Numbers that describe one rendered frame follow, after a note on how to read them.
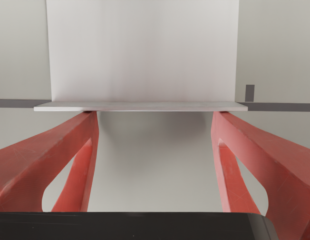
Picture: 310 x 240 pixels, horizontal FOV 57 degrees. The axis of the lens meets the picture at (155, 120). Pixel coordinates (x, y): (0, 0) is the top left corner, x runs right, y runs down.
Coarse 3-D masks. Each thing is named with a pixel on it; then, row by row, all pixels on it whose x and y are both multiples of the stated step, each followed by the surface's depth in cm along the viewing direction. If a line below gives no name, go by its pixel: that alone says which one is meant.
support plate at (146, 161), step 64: (0, 0) 13; (256, 0) 13; (0, 64) 13; (256, 64) 13; (0, 128) 14; (128, 128) 14; (192, 128) 14; (128, 192) 14; (192, 192) 14; (256, 192) 14
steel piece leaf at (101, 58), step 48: (48, 0) 13; (96, 0) 13; (144, 0) 13; (192, 0) 13; (96, 48) 13; (144, 48) 13; (192, 48) 13; (96, 96) 13; (144, 96) 13; (192, 96) 13
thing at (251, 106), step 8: (0, 104) 14; (8, 104) 14; (16, 104) 14; (24, 104) 14; (32, 104) 14; (40, 104) 14; (248, 104) 14; (256, 104) 14; (264, 104) 14; (272, 104) 14; (280, 104) 14; (288, 104) 14; (296, 104) 13; (304, 104) 13
